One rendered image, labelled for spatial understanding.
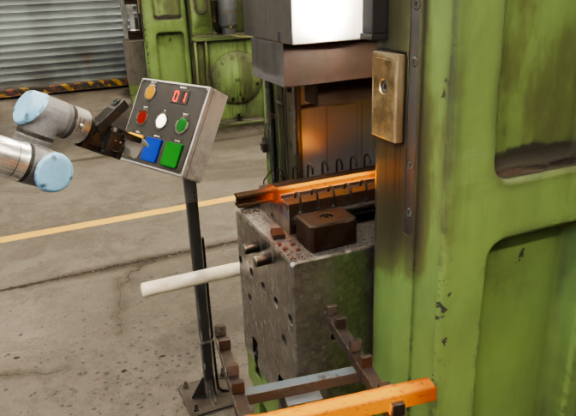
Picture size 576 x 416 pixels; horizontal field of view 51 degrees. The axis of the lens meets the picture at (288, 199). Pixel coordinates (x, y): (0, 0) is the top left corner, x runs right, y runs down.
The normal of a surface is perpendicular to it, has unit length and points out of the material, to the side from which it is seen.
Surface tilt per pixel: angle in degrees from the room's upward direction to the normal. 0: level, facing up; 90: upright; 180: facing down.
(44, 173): 92
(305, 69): 90
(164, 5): 89
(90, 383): 0
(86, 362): 0
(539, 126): 89
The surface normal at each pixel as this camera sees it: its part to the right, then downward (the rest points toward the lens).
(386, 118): -0.92, 0.17
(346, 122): 0.40, 0.31
